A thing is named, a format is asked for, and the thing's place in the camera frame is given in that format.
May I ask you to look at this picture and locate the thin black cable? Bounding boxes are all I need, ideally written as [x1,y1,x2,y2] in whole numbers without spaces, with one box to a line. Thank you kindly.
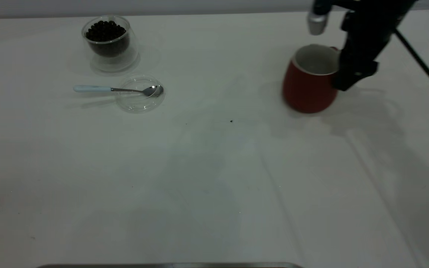
[394,28,429,105]

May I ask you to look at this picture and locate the red ceramic mug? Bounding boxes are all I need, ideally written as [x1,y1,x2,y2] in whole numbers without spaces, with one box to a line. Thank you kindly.
[282,44,340,114]

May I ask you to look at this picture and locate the clear glass jar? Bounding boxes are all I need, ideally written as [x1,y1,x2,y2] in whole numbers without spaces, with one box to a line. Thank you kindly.
[81,15,140,73]

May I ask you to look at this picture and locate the metal spoon with white handle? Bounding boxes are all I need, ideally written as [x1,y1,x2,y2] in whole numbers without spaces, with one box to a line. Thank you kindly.
[74,85,164,98]

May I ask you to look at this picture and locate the clear glass lid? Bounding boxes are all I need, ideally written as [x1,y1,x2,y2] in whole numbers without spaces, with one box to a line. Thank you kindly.
[116,74,166,114]

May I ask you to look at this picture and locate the dark coffee beans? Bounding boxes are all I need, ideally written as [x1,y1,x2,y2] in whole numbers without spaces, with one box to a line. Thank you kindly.
[85,20,130,57]

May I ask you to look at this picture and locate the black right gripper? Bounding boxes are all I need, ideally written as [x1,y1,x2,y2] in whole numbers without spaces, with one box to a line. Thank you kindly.
[334,10,400,92]

